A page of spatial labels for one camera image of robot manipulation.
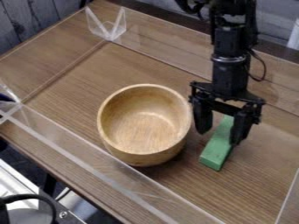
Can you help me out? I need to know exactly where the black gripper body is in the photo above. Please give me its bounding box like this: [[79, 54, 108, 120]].
[[190, 54, 266, 122]]

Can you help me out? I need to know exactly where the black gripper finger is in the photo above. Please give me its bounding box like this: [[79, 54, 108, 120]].
[[191, 94, 213, 135], [230, 104, 259, 145]]

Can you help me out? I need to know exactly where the green rectangular block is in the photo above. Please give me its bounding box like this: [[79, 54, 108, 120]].
[[199, 115, 234, 171]]

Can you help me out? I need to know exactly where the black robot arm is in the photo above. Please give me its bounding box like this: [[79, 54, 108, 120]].
[[175, 0, 266, 145]]

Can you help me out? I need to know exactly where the brown wooden bowl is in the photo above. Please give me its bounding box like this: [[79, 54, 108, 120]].
[[98, 84, 193, 167]]

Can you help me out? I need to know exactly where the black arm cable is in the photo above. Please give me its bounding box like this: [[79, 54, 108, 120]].
[[247, 48, 269, 82]]

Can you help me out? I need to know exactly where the clear acrylic corner bracket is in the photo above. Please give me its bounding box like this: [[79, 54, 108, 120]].
[[86, 7, 127, 41]]

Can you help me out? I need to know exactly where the clear acrylic front wall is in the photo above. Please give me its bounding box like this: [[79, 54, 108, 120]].
[[0, 81, 227, 224]]

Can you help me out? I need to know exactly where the grey metal base plate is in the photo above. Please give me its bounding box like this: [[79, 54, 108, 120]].
[[0, 159, 87, 224]]

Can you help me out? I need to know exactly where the black cable loop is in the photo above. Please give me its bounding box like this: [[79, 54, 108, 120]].
[[0, 193, 58, 224]]

